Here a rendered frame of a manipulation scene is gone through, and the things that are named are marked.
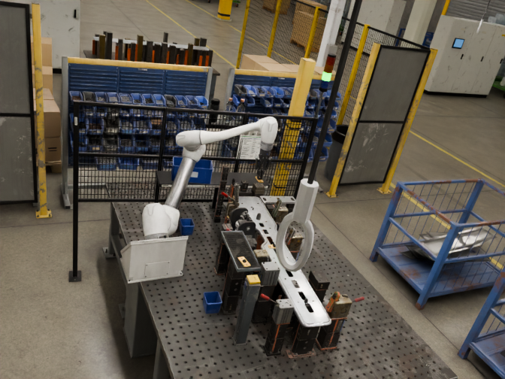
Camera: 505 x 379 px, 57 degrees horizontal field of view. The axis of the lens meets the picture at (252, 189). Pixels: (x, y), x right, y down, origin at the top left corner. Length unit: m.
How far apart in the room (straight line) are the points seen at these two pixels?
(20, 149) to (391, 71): 4.13
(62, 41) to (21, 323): 6.36
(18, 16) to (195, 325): 2.83
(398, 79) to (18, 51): 4.14
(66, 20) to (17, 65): 4.91
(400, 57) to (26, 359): 4.86
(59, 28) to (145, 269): 6.80
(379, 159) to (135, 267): 4.24
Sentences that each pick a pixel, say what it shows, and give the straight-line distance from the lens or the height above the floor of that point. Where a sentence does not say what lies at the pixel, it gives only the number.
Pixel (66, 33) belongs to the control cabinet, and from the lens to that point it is 9.37.
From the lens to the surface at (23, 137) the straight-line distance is 4.70.
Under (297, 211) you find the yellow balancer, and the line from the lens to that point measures 0.46.
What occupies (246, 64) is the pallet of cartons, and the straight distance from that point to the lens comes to 6.72.
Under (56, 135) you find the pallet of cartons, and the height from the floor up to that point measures 0.46.
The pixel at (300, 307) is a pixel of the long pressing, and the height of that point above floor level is 1.00.
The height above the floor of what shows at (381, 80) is 1.57.
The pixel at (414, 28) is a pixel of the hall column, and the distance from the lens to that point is 10.31.
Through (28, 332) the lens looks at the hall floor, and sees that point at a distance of 3.86.
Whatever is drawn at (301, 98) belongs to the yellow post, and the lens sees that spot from 3.89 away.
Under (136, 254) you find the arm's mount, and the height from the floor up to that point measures 0.92.
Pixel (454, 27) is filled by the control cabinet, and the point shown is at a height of 1.79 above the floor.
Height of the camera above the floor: 2.71
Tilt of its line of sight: 27 degrees down
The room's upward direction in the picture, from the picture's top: 12 degrees clockwise
